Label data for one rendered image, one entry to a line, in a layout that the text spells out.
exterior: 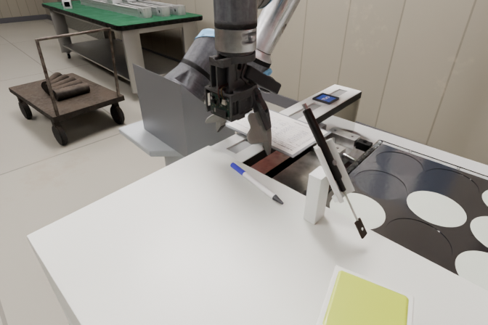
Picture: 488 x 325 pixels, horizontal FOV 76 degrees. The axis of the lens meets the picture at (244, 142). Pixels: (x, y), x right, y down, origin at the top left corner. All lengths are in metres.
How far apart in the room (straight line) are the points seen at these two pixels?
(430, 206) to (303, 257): 0.33
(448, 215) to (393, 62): 2.00
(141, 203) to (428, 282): 0.42
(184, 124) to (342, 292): 0.62
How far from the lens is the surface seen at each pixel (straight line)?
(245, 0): 0.54
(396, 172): 0.78
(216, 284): 0.42
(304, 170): 0.75
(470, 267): 0.62
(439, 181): 0.79
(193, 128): 0.86
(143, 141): 1.02
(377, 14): 2.62
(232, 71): 0.56
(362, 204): 0.66
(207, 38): 1.01
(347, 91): 1.02
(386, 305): 0.35
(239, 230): 0.47
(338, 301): 0.34
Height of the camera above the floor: 1.31
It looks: 30 degrees down
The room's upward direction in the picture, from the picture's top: straight up
